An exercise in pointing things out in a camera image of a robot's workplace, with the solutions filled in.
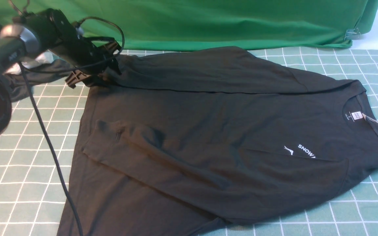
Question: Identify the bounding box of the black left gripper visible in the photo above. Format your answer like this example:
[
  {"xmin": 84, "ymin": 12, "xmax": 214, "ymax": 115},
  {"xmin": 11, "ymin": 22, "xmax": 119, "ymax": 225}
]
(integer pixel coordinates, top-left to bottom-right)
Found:
[{"xmin": 46, "ymin": 9, "xmax": 122, "ymax": 89}]

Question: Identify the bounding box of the dark gray long-sleeve shirt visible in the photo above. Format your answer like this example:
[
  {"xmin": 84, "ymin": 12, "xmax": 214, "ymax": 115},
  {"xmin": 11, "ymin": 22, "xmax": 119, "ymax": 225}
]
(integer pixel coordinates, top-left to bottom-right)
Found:
[{"xmin": 69, "ymin": 47, "xmax": 378, "ymax": 236}]

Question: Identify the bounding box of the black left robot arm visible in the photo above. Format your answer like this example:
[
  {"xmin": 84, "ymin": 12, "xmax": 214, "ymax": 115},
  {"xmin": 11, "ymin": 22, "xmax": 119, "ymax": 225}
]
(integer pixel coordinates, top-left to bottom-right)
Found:
[{"xmin": 0, "ymin": 9, "xmax": 125, "ymax": 134}]

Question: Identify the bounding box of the white crumpled cloth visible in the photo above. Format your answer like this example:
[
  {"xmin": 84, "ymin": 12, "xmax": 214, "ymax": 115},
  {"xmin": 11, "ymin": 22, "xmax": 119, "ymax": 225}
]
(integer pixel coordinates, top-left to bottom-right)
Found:
[{"xmin": 4, "ymin": 52, "xmax": 54, "ymax": 75}]

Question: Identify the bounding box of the dark gray crumpled garment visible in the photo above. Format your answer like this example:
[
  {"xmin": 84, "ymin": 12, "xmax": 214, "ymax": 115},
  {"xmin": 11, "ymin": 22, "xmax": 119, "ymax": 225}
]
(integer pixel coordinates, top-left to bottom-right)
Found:
[{"xmin": 0, "ymin": 25, "xmax": 72, "ymax": 102}]

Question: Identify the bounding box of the green backdrop cloth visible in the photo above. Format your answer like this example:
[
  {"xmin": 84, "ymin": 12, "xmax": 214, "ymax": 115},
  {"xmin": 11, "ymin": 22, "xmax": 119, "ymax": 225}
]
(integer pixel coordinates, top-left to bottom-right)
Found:
[{"xmin": 0, "ymin": 0, "xmax": 378, "ymax": 52}]

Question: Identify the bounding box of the green checkered tablecloth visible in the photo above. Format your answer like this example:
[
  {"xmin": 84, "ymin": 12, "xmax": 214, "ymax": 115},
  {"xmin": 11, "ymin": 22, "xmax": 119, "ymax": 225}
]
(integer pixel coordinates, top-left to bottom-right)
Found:
[{"xmin": 0, "ymin": 47, "xmax": 378, "ymax": 236}]

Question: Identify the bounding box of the silver binder clip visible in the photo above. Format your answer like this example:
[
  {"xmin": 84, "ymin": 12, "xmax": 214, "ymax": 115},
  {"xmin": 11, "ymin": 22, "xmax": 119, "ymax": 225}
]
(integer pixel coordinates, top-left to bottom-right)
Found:
[{"xmin": 344, "ymin": 28, "xmax": 361, "ymax": 40}]

